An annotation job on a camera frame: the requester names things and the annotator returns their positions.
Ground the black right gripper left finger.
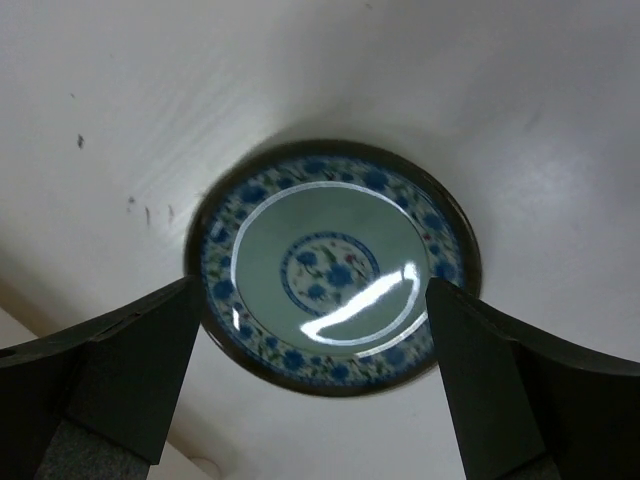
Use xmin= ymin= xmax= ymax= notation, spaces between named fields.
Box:
xmin=1 ymin=276 xmax=204 ymax=479

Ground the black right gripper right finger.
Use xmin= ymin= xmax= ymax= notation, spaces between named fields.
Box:
xmin=426 ymin=278 xmax=639 ymax=479

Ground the blue patterned plate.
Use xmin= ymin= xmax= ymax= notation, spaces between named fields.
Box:
xmin=184 ymin=140 xmax=482 ymax=397

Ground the white wire dish rack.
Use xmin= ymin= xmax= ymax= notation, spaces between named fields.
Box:
xmin=0 ymin=304 xmax=221 ymax=480

